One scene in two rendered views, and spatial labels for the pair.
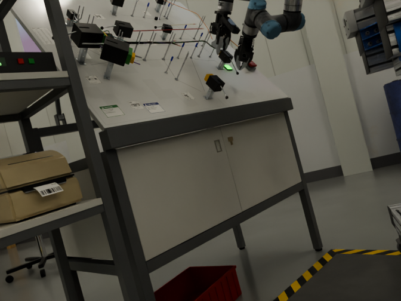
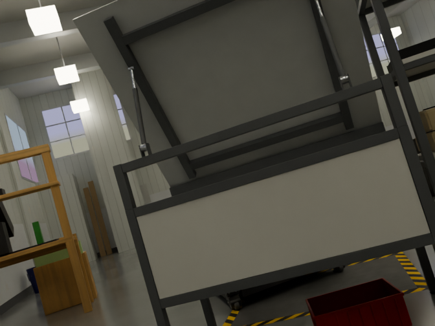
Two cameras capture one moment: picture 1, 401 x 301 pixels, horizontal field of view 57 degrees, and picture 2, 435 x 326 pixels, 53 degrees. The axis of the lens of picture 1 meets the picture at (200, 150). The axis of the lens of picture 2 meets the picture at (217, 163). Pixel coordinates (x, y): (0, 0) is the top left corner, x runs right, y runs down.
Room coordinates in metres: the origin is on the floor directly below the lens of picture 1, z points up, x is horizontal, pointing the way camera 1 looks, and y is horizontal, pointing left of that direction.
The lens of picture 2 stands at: (3.06, 1.72, 0.76)
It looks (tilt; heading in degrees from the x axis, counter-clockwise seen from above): 4 degrees up; 239
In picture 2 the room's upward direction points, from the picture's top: 17 degrees counter-clockwise
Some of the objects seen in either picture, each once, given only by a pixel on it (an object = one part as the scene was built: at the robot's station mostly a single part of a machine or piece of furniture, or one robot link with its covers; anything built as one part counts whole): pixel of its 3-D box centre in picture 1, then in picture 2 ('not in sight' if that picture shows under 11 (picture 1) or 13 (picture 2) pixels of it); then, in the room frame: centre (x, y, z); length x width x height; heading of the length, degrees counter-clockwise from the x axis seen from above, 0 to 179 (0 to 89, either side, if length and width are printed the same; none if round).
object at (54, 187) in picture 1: (48, 189); not in sight; (1.03, 0.44, 0.73); 0.06 x 0.05 x 0.03; 139
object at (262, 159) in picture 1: (264, 156); not in sight; (1.83, -0.30, 0.60); 0.55 x 0.03 x 0.39; 135
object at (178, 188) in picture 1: (186, 184); not in sight; (1.44, 0.09, 0.60); 0.55 x 0.02 x 0.39; 135
